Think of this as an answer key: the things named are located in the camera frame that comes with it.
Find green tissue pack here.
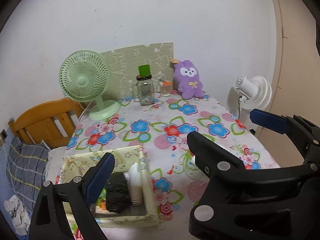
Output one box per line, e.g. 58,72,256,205
95,188,106,211

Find grey drawstring pouch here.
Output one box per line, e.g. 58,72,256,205
105,172,132,213

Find white crumpled cloth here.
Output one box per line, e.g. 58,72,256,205
4,195,31,236

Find beige door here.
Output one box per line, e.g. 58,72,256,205
254,0,320,163

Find white tissue pack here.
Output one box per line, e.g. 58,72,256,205
191,155,199,169

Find blue plaid bedding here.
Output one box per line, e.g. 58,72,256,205
1,129,49,214

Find white standing fan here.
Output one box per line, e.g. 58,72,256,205
234,76,272,113

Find yellow patterned storage box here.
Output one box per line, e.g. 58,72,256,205
59,145,158,228

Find wooden chair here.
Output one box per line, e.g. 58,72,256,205
8,98,81,148

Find floral tablecloth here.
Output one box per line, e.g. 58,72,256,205
55,95,278,239

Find purple plush bunny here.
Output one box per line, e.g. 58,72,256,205
172,60,204,100

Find cotton swab container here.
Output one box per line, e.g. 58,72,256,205
159,81,173,96

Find glass jar green lid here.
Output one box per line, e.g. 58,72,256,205
132,64,155,106

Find green desk fan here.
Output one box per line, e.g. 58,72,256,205
59,50,120,121

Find black fan cable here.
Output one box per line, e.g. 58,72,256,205
236,94,243,119

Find green patterned wall mat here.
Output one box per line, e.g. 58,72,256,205
101,42,174,100

